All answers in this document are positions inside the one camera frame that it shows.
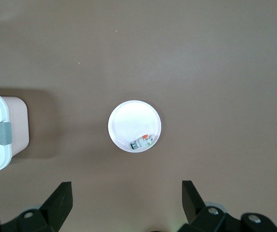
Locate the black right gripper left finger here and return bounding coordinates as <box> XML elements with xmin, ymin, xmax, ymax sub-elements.
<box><xmin>0</xmin><ymin>181</ymin><xmax>74</xmax><ymax>232</ymax></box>

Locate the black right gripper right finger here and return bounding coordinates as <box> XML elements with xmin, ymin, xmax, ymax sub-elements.
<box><xmin>178</xmin><ymin>180</ymin><xmax>277</xmax><ymax>232</ymax></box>

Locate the pale pink round plate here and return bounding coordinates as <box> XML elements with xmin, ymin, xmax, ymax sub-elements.
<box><xmin>107</xmin><ymin>100</ymin><xmax>162</xmax><ymax>154</ymax></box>

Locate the white and green push-button switch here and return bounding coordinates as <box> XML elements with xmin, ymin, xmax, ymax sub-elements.
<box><xmin>130</xmin><ymin>134</ymin><xmax>155</xmax><ymax>150</ymax></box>

